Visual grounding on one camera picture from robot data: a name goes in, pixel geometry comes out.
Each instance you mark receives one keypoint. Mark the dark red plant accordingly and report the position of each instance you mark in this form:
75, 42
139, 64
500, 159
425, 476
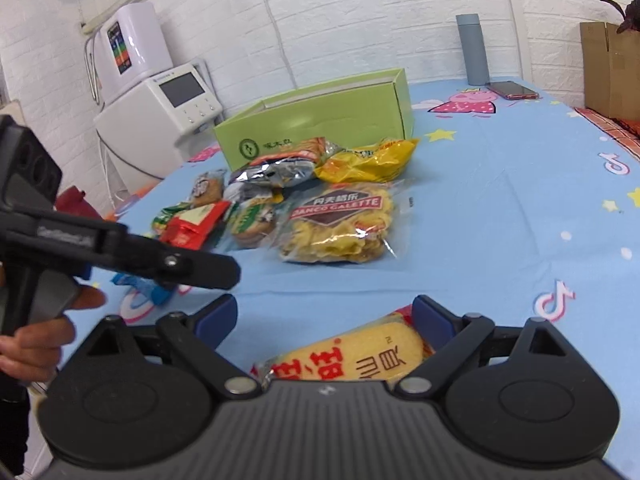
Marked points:
631, 12

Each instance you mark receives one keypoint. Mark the round brown cookie packet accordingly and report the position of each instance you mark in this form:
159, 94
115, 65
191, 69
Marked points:
206, 190

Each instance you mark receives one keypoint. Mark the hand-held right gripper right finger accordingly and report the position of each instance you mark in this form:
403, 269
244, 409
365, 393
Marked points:
430, 320

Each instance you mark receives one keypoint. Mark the red thermos jug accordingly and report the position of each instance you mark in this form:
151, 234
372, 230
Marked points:
75, 202

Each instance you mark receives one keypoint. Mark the white pipe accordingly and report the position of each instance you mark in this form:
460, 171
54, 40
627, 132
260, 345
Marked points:
517, 25

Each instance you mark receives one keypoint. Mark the silver foil snack packet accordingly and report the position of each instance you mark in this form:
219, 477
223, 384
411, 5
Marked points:
270, 175

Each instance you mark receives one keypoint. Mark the white dispenser with screen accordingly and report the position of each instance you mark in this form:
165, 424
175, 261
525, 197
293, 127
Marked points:
150, 125

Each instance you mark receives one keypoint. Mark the red snack packet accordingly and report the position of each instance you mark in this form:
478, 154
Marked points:
192, 225

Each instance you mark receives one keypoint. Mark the smartphone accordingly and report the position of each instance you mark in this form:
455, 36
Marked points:
512, 90

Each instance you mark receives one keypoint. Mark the yellow cake snack packet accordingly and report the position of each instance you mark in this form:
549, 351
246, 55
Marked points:
360, 355

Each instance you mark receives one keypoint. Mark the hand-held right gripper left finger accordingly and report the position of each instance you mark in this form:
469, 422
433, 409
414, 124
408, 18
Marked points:
220, 317

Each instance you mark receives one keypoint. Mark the printed blue tablecloth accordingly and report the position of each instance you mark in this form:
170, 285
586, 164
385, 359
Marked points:
500, 200

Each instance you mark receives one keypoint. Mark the green-label cookie packet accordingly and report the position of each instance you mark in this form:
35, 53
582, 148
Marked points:
252, 220

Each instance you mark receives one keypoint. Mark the white water purifier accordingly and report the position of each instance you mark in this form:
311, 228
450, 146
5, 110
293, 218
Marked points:
137, 40

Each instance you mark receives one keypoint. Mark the orange snack packet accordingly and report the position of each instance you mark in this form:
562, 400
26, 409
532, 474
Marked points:
310, 147

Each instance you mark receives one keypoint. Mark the clear yellow biscuit packet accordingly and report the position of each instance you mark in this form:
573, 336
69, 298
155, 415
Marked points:
340, 230

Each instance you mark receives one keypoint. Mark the grey bottle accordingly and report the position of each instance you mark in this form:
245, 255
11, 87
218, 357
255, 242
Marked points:
472, 50

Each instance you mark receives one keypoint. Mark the green snack packet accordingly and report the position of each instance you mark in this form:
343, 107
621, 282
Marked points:
167, 217

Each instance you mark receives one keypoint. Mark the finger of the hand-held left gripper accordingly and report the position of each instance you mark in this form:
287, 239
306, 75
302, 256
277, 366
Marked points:
215, 272

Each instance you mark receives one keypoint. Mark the brown cardboard box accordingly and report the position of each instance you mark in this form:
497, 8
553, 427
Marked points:
607, 70

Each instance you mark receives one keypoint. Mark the person's left hand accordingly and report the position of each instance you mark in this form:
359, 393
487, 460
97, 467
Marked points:
35, 352

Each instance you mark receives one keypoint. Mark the blue snack packet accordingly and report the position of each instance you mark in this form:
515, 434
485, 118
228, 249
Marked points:
145, 290

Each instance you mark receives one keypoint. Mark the green cardboard box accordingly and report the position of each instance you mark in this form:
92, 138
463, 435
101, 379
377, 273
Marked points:
310, 120

